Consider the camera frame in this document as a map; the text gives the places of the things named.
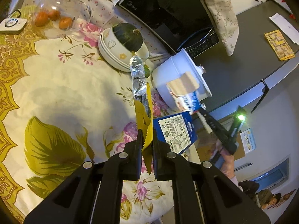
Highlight blue biscuit box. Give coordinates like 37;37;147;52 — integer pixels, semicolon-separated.
153;111;197;154

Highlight yellow foil snack wrapper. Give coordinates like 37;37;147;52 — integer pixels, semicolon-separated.
130;55;154;174

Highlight snack wrapper with print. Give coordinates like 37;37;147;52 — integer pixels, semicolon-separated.
166;72;207;115

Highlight person's right hand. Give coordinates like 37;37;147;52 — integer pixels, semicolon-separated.
216;140;238;186

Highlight white blue poster sheet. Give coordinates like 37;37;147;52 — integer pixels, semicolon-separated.
240;128;256;154

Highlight grey steel refrigerator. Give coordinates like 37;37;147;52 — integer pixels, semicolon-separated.
194;0;298;120

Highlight white electric cooking pot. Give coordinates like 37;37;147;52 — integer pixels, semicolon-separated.
151;48;213;134

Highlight floral tablecloth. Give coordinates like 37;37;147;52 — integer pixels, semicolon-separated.
1;0;169;223

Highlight green lime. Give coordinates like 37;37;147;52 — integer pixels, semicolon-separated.
144;64;150;78

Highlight yellow paper pad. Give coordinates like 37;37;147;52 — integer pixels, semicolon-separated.
264;29;295;61

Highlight white envelope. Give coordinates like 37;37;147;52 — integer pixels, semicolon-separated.
269;13;299;45

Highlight black microwave oven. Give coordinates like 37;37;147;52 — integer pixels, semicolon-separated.
117;0;219;58

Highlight stacked white bowls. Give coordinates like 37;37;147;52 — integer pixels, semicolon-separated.
98;28;150;72

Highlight dark green squash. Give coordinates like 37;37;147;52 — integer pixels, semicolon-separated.
112;23;143;52

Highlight floral cloth microwave cover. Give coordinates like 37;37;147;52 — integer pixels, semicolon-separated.
205;0;239;56

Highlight orange tangerine right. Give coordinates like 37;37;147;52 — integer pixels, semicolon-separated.
58;17;73;30

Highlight orange tangerine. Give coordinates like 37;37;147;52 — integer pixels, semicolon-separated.
34;11;49;27
58;17;73;30
49;10;61;21

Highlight orange tangerine middle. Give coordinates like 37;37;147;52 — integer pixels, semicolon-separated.
49;10;61;21

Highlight orange tangerine left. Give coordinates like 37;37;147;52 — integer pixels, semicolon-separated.
34;11;49;27

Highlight glass jar with cork lid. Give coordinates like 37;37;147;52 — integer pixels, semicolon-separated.
31;0;92;39

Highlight white round-dial device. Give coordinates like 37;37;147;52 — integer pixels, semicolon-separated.
0;18;27;35

